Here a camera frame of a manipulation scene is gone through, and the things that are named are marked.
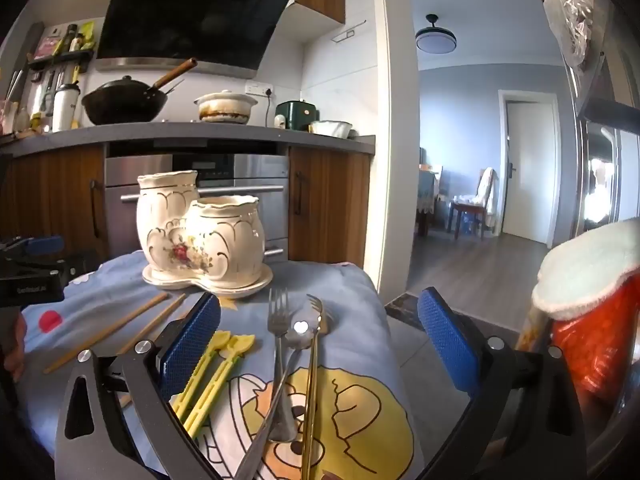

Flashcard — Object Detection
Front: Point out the cream ceramic holder tray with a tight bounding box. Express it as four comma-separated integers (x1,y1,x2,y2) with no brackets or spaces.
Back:
141,262,275,300

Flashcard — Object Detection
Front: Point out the silver fork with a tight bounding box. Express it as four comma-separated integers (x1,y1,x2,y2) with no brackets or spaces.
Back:
267,287,299,443

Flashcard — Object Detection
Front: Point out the silver spoon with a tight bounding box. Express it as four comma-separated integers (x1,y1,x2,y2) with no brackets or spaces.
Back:
234,316,315,480

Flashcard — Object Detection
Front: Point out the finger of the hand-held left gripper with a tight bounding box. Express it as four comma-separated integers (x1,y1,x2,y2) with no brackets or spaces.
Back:
0,236,64,262

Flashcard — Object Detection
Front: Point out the cartoon printed blanket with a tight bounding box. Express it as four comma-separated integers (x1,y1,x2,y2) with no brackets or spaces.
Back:
20,250,426,480

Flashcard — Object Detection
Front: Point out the black wok with wooden handle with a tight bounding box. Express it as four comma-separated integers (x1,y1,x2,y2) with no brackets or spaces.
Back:
81,57,198,126

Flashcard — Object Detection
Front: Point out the person's left hand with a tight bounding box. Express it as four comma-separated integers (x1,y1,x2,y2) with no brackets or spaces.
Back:
0,310,27,385

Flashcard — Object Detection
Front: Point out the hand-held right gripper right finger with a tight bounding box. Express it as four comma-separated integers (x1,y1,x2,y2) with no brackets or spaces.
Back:
417,287,588,480

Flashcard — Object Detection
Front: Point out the yellow plastic chopstick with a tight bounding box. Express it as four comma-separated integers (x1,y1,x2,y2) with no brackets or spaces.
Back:
170,330,235,416
185,335,257,436

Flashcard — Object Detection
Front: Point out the gold fork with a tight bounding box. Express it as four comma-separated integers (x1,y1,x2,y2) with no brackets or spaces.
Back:
299,294,325,480

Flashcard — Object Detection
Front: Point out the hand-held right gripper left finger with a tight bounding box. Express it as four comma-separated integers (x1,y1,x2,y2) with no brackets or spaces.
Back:
54,292,236,480

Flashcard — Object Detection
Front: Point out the grey kitchen countertop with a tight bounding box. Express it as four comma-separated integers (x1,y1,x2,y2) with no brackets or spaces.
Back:
0,122,376,158

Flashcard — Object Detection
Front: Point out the white door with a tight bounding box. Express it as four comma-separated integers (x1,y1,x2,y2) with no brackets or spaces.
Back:
504,100,557,246

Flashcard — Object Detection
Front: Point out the cream ceramic utensil holder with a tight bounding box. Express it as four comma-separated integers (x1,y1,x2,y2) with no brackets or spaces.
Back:
136,170,267,282

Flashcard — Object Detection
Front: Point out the wooden lower cabinet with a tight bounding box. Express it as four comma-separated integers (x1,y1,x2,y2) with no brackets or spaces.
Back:
10,145,108,261
289,146,372,270

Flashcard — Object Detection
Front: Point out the clear plastic bag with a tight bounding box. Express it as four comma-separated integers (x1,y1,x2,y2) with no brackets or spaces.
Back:
542,0,608,68

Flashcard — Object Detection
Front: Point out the green kitchen appliance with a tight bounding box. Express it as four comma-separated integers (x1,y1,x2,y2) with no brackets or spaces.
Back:
274,101,321,131

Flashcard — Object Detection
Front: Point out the black range hood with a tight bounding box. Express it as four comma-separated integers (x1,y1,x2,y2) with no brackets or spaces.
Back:
95,0,297,80

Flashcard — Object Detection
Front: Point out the white fleece cloth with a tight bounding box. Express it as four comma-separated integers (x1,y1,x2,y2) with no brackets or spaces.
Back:
531,220,640,321

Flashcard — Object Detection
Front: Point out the round ceiling lamp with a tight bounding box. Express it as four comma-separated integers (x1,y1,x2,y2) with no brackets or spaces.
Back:
415,14,457,54

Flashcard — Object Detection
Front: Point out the white thermos bottle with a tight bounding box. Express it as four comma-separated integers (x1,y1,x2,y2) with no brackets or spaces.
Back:
51,83,81,132

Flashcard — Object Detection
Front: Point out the stainless steel oven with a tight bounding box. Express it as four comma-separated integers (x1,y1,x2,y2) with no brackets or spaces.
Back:
104,152,291,263

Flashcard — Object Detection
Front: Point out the dining table with tablecloth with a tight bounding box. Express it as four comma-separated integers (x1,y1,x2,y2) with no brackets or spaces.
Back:
417,162,444,236

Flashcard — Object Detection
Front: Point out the black wall spice shelf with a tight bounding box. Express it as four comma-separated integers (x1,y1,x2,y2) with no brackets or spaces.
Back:
27,50,96,72

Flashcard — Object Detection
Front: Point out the wooden chopstick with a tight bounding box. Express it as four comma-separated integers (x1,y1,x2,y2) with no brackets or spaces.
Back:
42,292,169,375
117,294,187,357

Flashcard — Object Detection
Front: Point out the white bowl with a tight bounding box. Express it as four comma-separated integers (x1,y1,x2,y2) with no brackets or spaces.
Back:
309,120,353,139

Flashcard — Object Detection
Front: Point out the wooden chair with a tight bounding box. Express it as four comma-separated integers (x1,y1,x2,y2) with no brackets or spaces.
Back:
447,167,498,241

